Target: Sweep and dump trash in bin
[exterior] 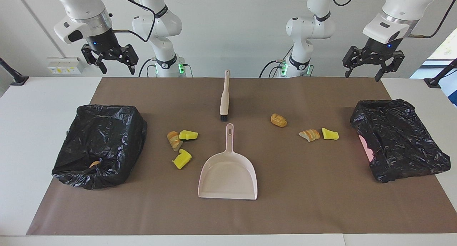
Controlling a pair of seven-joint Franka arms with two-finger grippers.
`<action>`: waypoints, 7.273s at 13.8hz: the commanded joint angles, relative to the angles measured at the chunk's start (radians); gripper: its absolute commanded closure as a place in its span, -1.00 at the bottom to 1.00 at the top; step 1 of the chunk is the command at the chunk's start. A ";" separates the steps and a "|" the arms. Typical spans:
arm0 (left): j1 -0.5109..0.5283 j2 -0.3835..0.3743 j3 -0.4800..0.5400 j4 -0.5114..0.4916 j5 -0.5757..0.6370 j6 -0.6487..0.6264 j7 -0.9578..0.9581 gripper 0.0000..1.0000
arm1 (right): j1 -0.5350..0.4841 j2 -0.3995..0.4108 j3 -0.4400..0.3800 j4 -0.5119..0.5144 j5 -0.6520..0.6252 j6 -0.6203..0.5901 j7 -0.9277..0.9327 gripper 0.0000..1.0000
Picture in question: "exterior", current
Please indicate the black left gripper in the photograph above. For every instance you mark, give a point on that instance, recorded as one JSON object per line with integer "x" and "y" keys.
{"x": 377, "y": 49}

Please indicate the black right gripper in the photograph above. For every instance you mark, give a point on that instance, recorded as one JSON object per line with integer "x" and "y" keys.
{"x": 105, "y": 44}

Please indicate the yellow green sponge piece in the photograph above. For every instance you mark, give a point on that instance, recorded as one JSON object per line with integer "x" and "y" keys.
{"x": 188, "y": 134}
{"x": 181, "y": 159}
{"x": 330, "y": 134}

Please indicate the sliced bread piece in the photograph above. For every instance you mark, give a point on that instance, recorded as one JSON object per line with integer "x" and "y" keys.
{"x": 174, "y": 140}
{"x": 309, "y": 135}

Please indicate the round brown bread roll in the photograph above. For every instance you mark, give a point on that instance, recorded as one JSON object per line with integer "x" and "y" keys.
{"x": 278, "y": 120}

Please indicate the beige hand brush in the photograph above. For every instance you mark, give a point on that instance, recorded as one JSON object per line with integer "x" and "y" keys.
{"x": 225, "y": 99}

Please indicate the pale pink plastic dustpan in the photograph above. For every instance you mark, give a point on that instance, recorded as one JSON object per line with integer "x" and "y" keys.
{"x": 228, "y": 174}

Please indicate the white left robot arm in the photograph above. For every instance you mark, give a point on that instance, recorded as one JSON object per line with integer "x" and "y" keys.
{"x": 310, "y": 24}

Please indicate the crumpled black trash bag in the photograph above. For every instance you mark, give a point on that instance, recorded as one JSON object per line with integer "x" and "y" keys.
{"x": 396, "y": 139}

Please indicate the open black trash bag bin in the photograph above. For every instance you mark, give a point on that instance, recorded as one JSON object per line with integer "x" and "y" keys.
{"x": 100, "y": 139}

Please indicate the pink bin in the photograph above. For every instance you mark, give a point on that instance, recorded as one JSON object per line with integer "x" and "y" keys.
{"x": 365, "y": 146}

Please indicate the small bread piece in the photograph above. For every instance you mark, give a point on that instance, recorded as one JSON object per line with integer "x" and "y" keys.
{"x": 94, "y": 164}

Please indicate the brown paper table mat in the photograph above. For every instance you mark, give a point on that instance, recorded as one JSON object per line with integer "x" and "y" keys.
{"x": 303, "y": 189}

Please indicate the white wall socket box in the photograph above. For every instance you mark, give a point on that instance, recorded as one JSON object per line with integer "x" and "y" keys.
{"x": 64, "y": 65}

